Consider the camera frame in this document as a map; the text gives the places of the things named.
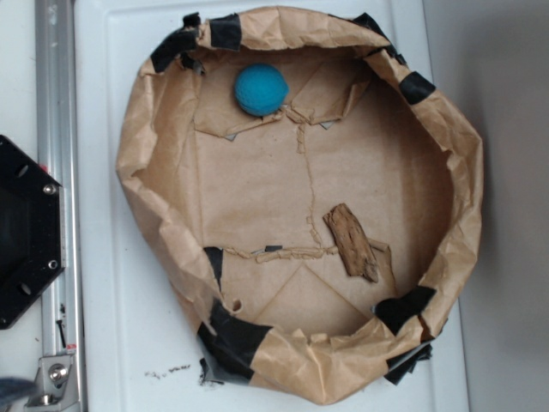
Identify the blue foam ball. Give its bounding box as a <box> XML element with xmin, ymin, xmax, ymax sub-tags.
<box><xmin>234</xmin><ymin>64</ymin><xmax>289</xmax><ymax>117</ymax></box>

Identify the brown wood piece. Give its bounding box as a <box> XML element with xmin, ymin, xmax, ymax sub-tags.
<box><xmin>323</xmin><ymin>203</ymin><xmax>379</xmax><ymax>283</ymax></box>

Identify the metal corner bracket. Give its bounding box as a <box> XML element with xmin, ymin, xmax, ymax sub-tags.
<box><xmin>24</xmin><ymin>354</ymin><xmax>79</xmax><ymax>411</ymax></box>

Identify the brown paper bag tray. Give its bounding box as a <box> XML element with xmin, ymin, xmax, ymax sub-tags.
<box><xmin>117</xmin><ymin>6</ymin><xmax>484</xmax><ymax>405</ymax></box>

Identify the aluminium extrusion rail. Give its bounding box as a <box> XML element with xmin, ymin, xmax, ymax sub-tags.
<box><xmin>35</xmin><ymin>1</ymin><xmax>87</xmax><ymax>411</ymax></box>

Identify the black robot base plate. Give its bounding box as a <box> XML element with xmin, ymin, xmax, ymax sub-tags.
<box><xmin>1</xmin><ymin>136</ymin><xmax>63</xmax><ymax>330</ymax></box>

